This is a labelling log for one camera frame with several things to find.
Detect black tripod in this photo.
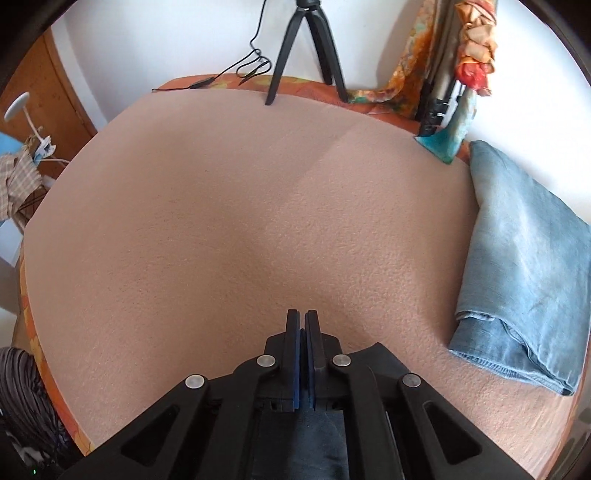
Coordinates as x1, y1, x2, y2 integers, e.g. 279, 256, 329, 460
265, 0, 349, 107

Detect beige plaid cloth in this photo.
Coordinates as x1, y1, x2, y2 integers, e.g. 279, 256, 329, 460
0, 150, 44, 222

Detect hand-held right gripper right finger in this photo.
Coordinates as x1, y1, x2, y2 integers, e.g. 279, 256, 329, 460
302, 310, 539, 480

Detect teal cloth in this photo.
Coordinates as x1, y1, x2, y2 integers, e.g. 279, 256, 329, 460
416, 90, 478, 164

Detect black cable with inline switch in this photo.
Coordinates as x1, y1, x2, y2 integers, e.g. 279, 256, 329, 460
152, 0, 273, 92

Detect peach fleece blanket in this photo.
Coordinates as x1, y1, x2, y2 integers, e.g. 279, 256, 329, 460
21, 88, 578, 480

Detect orange patterned curtain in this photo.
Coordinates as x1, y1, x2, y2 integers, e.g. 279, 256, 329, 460
346, 0, 502, 123

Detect folded light blue jeans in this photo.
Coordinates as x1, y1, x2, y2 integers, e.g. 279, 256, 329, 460
448, 141, 591, 397

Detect orange patterned bed sheet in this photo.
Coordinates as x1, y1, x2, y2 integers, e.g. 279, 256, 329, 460
13, 74, 419, 457

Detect wooden door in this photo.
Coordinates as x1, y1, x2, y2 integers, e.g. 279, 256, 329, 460
0, 32, 99, 185

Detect white clip lamp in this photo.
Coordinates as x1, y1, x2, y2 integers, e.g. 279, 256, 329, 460
4, 91, 58, 160

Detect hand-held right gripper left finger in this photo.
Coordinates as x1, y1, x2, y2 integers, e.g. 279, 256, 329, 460
58, 308, 303, 480

